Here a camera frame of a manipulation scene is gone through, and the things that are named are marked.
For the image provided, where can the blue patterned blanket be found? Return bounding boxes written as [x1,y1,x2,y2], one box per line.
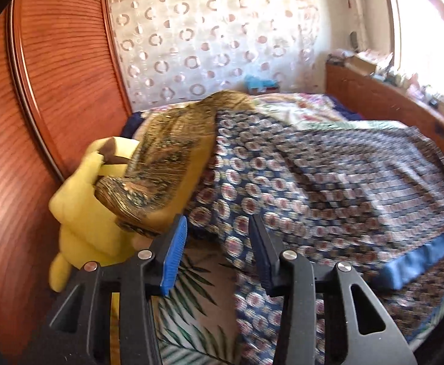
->
[186,108,444,365]

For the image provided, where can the blue cloth on small box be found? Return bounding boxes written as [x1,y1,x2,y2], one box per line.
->
[245,74,280,96]

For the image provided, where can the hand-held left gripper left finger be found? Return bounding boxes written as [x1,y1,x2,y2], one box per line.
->
[28,215,188,365]

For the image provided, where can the pale window curtain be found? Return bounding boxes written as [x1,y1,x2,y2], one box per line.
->
[340,0,368,51]

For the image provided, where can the floral quilt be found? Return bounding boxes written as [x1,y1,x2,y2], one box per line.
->
[121,97,364,140]

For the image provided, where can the open cardboard box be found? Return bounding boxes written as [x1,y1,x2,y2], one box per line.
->
[345,55,377,75]

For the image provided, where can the wooden louvered wardrobe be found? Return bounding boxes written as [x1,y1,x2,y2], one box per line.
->
[0,0,147,365]

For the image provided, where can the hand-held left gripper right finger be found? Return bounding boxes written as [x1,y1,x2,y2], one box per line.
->
[248,214,416,365]

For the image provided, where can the yellow plush toy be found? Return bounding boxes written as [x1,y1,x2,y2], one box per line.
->
[49,136,147,294]

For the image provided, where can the long wooden sideboard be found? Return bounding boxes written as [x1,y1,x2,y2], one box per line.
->
[324,62,444,146]

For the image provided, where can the wooden framed window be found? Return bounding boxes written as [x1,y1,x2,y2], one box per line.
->
[382,0,444,100]

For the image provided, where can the sheer circle-patterned wall curtain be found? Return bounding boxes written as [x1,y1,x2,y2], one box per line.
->
[108,0,322,112]

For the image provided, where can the gold patterned pillow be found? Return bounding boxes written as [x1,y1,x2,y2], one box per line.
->
[94,90,257,236]

